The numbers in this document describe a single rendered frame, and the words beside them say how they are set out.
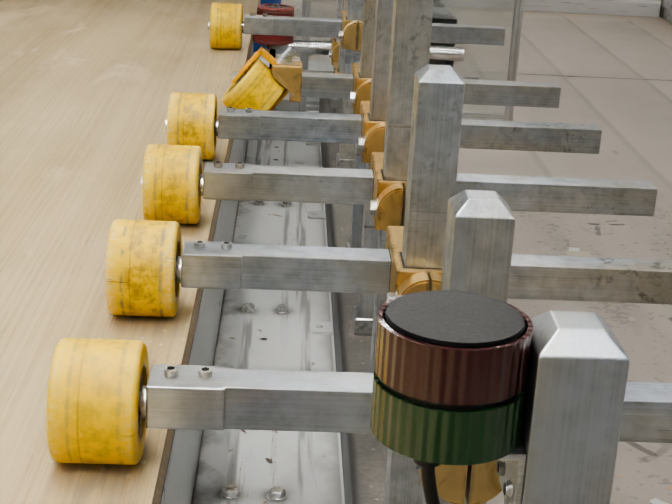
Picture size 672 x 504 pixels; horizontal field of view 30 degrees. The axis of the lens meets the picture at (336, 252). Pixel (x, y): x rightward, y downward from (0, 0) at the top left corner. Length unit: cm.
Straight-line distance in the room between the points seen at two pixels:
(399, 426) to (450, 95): 51
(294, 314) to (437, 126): 89
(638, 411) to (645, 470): 200
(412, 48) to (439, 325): 75
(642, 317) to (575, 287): 261
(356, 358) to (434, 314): 100
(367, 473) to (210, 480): 21
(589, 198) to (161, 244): 49
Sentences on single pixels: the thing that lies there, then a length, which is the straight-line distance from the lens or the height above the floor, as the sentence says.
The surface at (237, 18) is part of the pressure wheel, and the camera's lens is 223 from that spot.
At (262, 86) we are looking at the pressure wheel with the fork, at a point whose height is 95.
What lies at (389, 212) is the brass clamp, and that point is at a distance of 121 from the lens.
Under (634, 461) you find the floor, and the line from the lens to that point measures 286.
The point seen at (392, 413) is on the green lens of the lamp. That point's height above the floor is 109.
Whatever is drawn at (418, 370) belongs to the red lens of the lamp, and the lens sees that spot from 47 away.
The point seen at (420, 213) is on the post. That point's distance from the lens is 98.
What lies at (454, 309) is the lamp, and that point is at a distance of 49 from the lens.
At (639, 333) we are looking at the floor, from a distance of 355.
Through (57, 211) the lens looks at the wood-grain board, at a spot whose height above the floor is 90.
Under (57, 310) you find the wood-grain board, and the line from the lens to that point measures 108.
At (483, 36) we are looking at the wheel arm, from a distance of 228.
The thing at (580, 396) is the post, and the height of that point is 110.
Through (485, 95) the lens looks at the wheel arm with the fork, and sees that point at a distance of 178.
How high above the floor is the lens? 131
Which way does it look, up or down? 19 degrees down
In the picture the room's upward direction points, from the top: 3 degrees clockwise
